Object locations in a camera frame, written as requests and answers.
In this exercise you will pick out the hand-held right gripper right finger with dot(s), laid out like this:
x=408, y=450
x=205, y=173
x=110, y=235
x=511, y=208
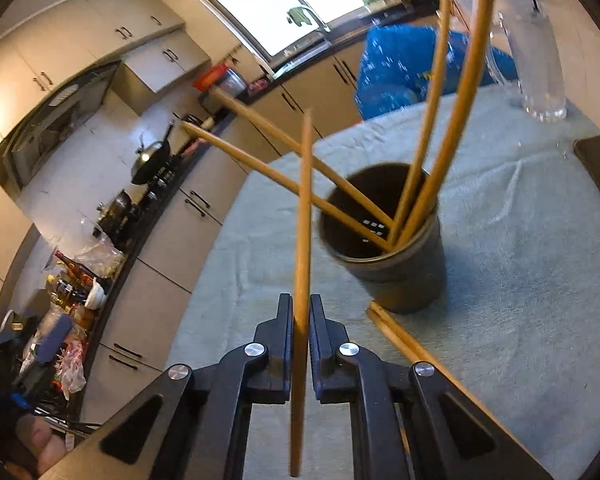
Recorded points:
x=322, y=360

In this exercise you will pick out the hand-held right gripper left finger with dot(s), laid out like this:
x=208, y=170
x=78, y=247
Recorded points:
x=280, y=360

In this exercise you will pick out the black chopstick holder cup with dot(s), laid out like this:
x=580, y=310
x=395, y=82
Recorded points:
x=405, y=280

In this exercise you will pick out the black kitchen countertop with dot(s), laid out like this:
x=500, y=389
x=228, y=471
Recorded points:
x=127, y=270

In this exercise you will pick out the white bowl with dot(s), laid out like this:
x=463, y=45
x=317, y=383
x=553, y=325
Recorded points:
x=96, y=295

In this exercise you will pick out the grey-blue table cloth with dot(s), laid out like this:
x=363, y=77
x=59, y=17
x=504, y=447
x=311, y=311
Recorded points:
x=505, y=270

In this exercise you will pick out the clear plastic food bag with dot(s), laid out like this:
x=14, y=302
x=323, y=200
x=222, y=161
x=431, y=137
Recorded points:
x=100, y=257

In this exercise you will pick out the black gas stove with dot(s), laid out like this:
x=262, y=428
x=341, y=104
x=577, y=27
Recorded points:
x=150, y=190

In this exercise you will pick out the steel pot with lid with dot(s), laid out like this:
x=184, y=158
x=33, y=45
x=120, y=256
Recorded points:
x=116, y=207

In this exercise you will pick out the red-label sauce bottle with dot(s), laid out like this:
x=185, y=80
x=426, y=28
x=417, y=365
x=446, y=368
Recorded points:
x=72, y=265

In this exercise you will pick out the black wok with lid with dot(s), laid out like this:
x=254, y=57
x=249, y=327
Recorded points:
x=152, y=157

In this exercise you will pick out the silver rice cooker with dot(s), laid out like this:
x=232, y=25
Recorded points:
x=232, y=82

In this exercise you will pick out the red plastic basket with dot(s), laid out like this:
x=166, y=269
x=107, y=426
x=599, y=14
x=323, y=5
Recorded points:
x=210, y=77

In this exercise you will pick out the kitchen sink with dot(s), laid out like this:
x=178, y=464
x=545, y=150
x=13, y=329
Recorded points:
x=302, y=57

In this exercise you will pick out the blue plastic bag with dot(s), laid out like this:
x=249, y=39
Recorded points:
x=400, y=65

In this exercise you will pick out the grey range hood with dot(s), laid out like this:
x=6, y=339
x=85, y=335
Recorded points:
x=60, y=120

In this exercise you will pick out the chrome faucet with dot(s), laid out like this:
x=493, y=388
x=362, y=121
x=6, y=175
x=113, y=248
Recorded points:
x=315, y=20

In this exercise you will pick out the kitchen window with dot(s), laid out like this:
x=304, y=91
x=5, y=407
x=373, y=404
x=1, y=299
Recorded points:
x=280, y=5

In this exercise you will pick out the clear glass pitcher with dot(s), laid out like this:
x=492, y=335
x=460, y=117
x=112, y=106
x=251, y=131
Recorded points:
x=537, y=60

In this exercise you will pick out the beige upper kitchen cabinets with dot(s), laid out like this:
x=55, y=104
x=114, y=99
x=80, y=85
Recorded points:
x=55, y=50

